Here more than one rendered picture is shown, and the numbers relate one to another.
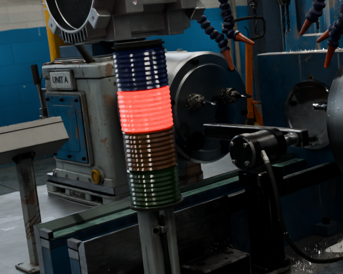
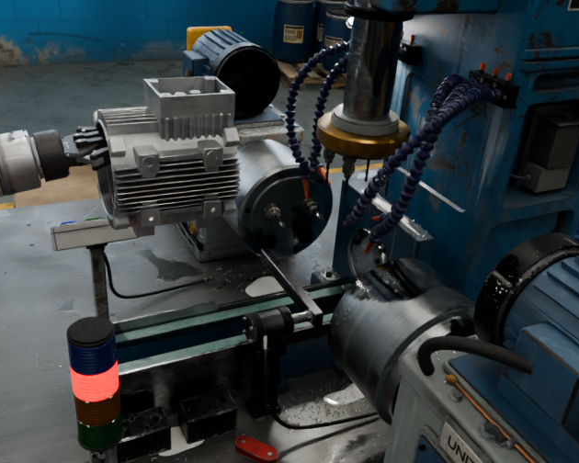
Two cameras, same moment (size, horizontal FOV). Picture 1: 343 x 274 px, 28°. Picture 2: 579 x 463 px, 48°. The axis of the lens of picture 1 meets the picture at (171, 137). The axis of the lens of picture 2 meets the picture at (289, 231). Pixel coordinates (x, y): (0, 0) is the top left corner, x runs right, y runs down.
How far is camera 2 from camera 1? 63 cm
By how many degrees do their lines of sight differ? 22
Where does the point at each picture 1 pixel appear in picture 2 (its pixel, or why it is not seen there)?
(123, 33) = (146, 231)
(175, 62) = (262, 170)
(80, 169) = not seen: hidden behind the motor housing
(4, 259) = (84, 303)
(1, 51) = not seen: outside the picture
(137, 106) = (79, 383)
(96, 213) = (134, 324)
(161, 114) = (99, 391)
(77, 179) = not seen: hidden behind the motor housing
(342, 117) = (338, 333)
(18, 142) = (88, 240)
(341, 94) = (344, 313)
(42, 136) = (113, 234)
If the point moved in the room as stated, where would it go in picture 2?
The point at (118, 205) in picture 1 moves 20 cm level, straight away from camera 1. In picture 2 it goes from (157, 319) to (183, 268)
